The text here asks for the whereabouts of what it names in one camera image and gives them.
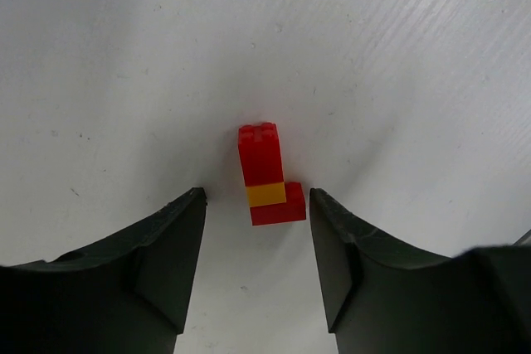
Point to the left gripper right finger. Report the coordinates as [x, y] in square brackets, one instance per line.
[383, 295]

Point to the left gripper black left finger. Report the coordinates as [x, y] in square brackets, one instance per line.
[126, 293]

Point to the red yellow lego stack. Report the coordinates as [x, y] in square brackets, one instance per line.
[271, 199]

